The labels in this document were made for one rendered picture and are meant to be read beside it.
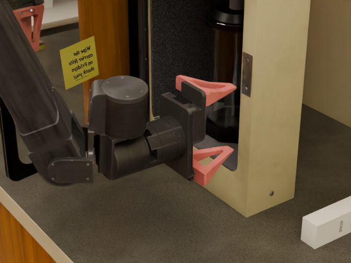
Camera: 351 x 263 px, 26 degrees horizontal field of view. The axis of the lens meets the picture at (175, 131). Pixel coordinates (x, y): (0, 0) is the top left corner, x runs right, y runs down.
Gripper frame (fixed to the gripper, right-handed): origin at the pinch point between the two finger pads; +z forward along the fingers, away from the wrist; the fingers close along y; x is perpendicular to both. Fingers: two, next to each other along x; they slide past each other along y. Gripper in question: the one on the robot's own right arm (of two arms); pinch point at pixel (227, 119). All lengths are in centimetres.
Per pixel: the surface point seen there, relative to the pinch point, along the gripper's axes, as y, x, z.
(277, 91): -3.5, 8.6, 17.4
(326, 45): -12, 34, 55
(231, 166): -18.3, 13.7, 12.8
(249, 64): 2.1, 9.7, 12.0
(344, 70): -16, 28, 55
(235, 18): 5.2, 20.9, 18.2
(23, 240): -39, 42, -15
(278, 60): 1.8, 8.7, 17.2
